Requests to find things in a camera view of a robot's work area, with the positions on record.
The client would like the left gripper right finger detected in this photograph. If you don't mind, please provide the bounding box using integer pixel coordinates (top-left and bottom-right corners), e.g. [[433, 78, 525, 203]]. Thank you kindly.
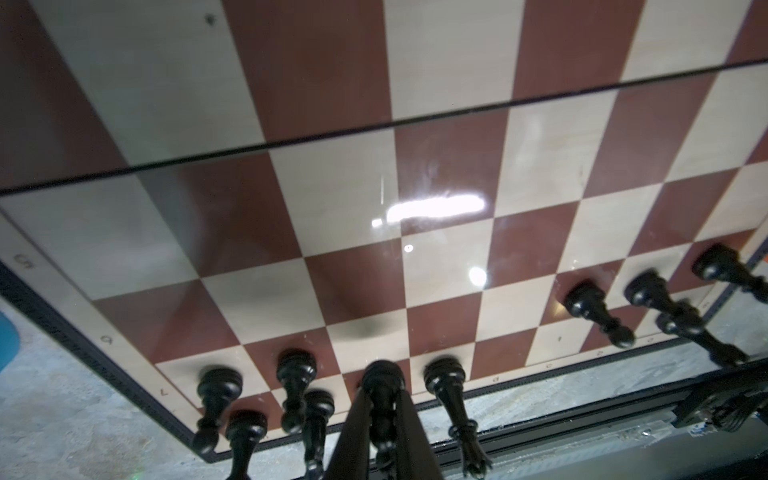
[[395, 390, 444, 480]]

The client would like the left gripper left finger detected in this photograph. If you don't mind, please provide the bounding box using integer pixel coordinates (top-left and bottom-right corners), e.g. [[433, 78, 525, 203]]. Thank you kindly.
[[324, 389, 372, 480]]

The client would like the black chess piece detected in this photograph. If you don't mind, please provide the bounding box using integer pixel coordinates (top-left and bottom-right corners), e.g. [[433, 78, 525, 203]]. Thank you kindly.
[[362, 360, 405, 479]]

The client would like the folding chess board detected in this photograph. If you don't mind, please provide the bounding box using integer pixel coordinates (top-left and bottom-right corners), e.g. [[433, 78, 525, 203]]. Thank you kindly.
[[1, 1, 767, 462]]

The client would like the blue plastic tray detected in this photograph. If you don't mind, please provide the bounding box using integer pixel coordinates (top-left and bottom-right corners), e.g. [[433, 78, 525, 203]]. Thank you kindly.
[[0, 313, 21, 370]]

